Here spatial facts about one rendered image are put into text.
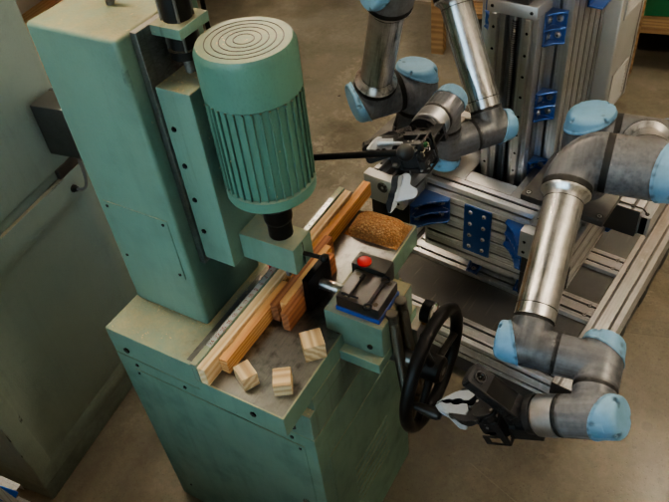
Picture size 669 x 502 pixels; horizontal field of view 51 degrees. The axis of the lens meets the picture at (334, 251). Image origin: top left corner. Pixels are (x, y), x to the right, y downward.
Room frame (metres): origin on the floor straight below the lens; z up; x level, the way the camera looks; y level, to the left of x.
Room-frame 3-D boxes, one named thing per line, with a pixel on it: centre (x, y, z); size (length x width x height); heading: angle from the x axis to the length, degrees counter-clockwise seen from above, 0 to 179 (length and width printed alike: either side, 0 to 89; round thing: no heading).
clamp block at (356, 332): (0.99, -0.06, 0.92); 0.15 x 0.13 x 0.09; 145
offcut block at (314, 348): (0.91, 0.07, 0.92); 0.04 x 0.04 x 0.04; 10
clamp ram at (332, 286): (1.04, 0.02, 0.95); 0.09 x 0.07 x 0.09; 145
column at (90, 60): (1.26, 0.35, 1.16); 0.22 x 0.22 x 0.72; 55
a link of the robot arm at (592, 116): (1.43, -0.67, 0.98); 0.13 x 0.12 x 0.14; 62
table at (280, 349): (1.04, 0.01, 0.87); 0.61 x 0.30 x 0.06; 145
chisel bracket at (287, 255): (1.11, 0.12, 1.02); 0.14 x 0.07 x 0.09; 55
